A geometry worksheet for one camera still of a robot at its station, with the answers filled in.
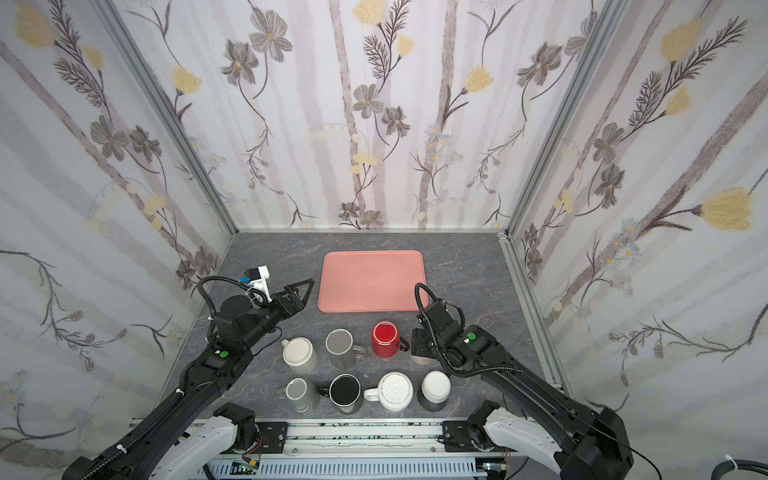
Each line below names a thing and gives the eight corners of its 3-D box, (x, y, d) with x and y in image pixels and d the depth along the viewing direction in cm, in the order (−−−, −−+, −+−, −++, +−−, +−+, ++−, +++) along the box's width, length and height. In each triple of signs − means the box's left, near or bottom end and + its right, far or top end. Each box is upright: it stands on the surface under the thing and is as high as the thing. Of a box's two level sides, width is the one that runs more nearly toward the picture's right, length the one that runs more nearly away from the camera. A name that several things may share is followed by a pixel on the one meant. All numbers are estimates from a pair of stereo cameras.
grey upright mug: (325, 356, 90) (318, 340, 81) (344, 339, 93) (339, 322, 84) (345, 378, 86) (341, 364, 77) (364, 360, 89) (362, 345, 80)
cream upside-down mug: (284, 374, 86) (276, 364, 80) (290, 347, 91) (283, 336, 85) (315, 374, 86) (309, 364, 80) (319, 347, 92) (314, 336, 85)
